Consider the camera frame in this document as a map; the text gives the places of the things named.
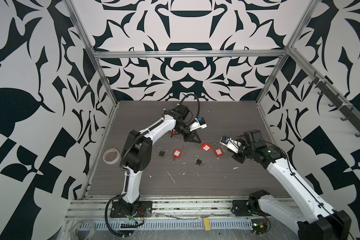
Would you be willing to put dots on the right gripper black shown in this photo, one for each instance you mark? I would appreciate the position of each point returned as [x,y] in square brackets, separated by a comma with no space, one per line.
[238,158]

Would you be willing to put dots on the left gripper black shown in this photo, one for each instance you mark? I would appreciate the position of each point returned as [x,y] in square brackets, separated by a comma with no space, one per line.
[194,136]

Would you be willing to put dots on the red padlock long shackle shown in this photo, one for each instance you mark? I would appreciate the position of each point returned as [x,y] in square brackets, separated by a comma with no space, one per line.
[217,149]

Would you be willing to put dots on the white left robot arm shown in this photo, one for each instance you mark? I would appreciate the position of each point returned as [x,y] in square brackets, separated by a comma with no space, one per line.
[137,152]

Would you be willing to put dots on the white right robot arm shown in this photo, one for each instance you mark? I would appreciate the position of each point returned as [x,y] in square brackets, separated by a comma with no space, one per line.
[317,219]

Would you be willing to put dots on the red padlock with key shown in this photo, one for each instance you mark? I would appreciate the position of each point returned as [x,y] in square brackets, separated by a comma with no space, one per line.
[205,146]

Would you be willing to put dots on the red padlock far left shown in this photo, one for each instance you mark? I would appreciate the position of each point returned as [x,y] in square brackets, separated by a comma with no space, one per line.
[175,135]

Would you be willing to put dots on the red padlock lower left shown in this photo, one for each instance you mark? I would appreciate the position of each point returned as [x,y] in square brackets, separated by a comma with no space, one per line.
[178,153]

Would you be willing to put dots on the small black padlock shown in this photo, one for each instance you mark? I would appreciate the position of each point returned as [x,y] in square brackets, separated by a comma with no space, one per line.
[161,152]
[198,161]

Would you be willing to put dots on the yellow tape piece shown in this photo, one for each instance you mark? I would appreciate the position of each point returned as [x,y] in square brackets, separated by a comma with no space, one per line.
[207,225]

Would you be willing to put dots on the tape roll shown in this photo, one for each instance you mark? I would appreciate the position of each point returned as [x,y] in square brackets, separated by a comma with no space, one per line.
[111,156]

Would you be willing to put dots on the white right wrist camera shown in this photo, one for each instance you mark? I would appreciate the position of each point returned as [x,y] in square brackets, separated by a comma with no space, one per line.
[230,144]

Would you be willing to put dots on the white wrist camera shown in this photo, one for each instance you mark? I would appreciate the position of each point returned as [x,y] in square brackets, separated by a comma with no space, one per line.
[230,144]
[199,123]

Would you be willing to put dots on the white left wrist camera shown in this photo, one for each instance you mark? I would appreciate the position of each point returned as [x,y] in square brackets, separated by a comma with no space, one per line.
[199,123]

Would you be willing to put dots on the aluminium cage frame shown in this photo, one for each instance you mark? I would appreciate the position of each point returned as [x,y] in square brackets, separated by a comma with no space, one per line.
[248,63]

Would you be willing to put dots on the wall hook rack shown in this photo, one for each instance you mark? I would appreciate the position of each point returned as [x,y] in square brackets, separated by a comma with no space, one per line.
[338,101]

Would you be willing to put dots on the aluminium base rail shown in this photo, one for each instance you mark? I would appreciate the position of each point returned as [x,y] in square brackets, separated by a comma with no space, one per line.
[169,212]

